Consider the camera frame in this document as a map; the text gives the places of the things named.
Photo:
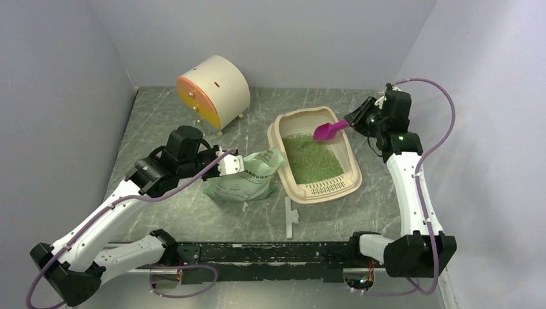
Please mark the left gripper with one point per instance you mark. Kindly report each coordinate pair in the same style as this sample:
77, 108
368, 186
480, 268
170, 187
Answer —
214, 172

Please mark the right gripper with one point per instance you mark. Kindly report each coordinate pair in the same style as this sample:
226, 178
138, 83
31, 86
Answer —
356, 118

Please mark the magenta litter scoop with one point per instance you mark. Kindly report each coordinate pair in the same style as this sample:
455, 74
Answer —
328, 131

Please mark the green cat litter bag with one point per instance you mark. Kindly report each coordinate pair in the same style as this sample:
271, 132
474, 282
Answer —
254, 183

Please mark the beige litter box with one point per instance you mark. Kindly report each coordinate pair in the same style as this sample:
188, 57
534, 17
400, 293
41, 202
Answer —
305, 121

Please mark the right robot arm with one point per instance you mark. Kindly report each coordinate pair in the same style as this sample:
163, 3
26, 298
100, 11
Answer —
423, 249

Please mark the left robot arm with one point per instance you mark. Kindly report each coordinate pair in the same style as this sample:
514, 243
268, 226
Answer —
79, 263

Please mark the green litter pellets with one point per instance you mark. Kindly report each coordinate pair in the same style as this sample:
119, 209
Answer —
310, 161

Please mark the round beige drawer cabinet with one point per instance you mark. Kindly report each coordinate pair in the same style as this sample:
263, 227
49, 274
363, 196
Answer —
215, 91

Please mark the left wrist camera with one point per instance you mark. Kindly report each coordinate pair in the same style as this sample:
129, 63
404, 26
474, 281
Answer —
230, 163

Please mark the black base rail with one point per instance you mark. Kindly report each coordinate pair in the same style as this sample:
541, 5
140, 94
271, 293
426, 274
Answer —
274, 261

